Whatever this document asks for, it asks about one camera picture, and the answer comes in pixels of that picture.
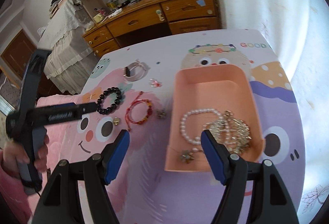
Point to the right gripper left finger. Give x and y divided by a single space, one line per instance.
60 201

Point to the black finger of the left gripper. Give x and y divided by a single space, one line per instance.
86 108

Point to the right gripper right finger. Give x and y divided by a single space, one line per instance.
270 199

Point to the beige smart watch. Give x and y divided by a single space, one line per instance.
135 71

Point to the pink sleeve forearm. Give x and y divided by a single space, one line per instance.
14 204

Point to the person's left hand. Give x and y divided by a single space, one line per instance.
14 153

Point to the small gold bead charm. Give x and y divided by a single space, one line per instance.
116 121

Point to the cartoon printed table mat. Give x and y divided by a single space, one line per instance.
143 192

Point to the brown wooden door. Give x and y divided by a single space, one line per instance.
17 54

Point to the white lace covered furniture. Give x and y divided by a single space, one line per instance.
72 60

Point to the bronze flower pendant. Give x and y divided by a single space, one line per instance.
187 156

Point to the small gold flower brooch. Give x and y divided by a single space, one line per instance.
161 114

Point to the pink plastic tray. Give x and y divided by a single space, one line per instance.
222 87

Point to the wooden desk with drawers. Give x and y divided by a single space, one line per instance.
152 19

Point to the floral white curtain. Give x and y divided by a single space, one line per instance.
297 31

